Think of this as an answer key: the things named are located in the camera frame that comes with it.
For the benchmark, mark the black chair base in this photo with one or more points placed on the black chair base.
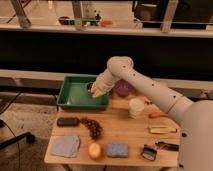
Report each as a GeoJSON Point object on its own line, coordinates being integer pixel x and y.
{"type": "Point", "coordinates": [30, 138]}

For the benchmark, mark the blue grey cloth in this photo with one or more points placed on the blue grey cloth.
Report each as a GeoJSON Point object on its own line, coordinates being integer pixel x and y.
{"type": "Point", "coordinates": [65, 146]}

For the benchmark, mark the blue sponge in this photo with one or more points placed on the blue sponge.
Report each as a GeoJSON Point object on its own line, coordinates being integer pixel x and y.
{"type": "Point", "coordinates": [117, 150]}

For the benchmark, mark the yellow red apple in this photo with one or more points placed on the yellow red apple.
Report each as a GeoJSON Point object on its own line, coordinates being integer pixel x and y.
{"type": "Point", "coordinates": [94, 151]}

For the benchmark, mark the green plastic tray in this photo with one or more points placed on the green plastic tray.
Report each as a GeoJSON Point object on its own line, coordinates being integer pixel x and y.
{"type": "Point", "coordinates": [74, 95]}

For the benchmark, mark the black rectangular block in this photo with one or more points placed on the black rectangular block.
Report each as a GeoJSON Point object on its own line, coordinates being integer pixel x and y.
{"type": "Point", "coordinates": [67, 122]}

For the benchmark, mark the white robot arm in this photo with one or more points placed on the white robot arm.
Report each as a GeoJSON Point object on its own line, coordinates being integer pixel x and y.
{"type": "Point", "coordinates": [194, 118]}

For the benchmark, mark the orange carrot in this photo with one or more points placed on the orange carrot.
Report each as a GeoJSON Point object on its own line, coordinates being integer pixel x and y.
{"type": "Point", "coordinates": [157, 115]}

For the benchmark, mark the wooden table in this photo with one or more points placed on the wooden table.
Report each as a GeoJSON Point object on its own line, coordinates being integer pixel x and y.
{"type": "Point", "coordinates": [118, 127]}

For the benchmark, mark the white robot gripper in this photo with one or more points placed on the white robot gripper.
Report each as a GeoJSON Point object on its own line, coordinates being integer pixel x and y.
{"type": "Point", "coordinates": [103, 84]}

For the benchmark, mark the bunch of dark grapes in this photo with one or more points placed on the bunch of dark grapes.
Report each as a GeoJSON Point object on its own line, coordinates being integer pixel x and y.
{"type": "Point", "coordinates": [93, 126]}

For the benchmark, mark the black handled knife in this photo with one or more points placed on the black handled knife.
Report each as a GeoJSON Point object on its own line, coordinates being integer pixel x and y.
{"type": "Point", "coordinates": [167, 146]}

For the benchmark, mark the dark metal cup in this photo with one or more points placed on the dark metal cup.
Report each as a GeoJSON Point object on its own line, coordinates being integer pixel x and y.
{"type": "Point", "coordinates": [90, 87]}

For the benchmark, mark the white plastic cup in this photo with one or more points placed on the white plastic cup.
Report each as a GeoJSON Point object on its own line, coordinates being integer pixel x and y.
{"type": "Point", "coordinates": [136, 106]}

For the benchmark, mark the purple bowl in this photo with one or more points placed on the purple bowl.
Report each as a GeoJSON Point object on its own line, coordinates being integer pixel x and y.
{"type": "Point", "coordinates": [122, 88]}

